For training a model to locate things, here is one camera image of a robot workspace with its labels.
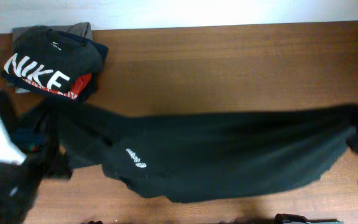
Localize black t-shirt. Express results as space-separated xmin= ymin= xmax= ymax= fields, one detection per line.
xmin=37 ymin=99 xmax=358 ymax=203

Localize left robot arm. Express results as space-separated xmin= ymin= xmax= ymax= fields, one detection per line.
xmin=0 ymin=90 xmax=72 ymax=223

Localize navy folded shirt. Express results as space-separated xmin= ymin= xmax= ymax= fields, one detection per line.
xmin=0 ymin=30 xmax=109 ymax=103

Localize red folded shirt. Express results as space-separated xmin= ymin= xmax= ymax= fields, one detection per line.
xmin=23 ymin=72 xmax=93 ymax=100

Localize black Nike folded shirt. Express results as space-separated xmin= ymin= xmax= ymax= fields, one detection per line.
xmin=2 ymin=26 xmax=104 ymax=94

